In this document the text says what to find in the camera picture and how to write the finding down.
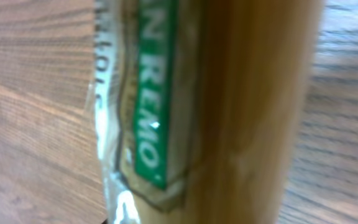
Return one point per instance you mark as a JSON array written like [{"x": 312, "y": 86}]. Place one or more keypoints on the orange spaghetti packet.
[{"x": 196, "y": 105}]

